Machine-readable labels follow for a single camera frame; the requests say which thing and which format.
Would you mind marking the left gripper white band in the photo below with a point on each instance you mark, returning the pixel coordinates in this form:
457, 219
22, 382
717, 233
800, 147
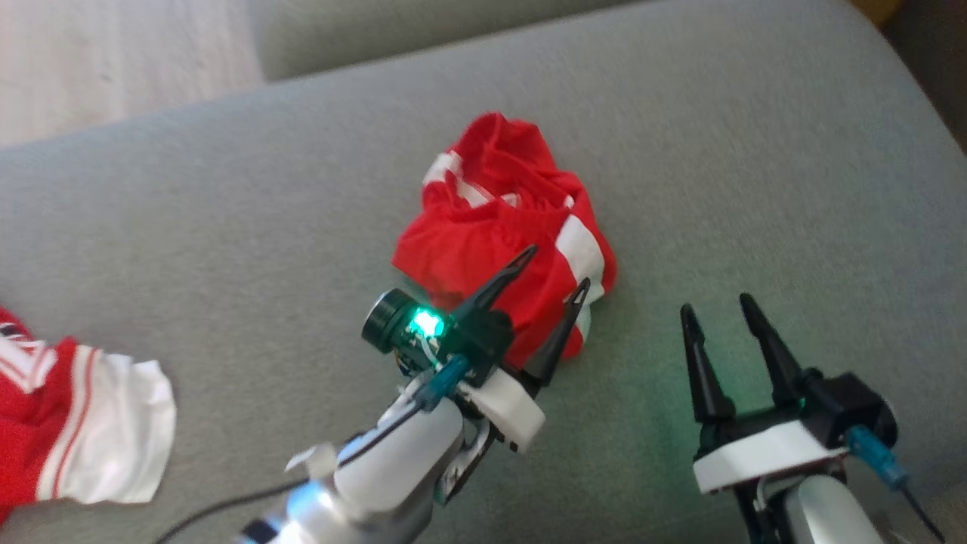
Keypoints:
508, 408

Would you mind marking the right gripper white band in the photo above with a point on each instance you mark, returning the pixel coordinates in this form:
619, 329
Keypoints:
755, 457

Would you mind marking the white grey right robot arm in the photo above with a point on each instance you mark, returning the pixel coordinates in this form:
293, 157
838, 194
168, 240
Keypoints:
823, 514

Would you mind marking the red shorts with white stripes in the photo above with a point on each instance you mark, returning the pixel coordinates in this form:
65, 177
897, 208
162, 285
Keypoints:
483, 234

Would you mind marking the red and white jersey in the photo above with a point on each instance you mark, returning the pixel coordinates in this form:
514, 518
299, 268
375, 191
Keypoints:
45, 423

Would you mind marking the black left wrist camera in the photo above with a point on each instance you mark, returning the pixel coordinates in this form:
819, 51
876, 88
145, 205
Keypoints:
389, 325

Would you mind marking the grey fabric sofa seat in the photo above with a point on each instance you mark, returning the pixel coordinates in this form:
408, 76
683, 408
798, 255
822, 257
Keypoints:
227, 227

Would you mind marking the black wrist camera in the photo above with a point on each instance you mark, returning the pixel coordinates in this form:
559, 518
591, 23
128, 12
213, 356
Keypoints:
389, 325
857, 408

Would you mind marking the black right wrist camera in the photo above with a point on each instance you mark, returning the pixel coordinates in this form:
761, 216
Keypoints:
857, 408

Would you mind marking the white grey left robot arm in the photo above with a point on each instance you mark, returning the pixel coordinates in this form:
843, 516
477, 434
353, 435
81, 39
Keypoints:
393, 468

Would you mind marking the grey fabric sofa cushion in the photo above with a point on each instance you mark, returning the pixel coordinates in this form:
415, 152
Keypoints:
393, 34

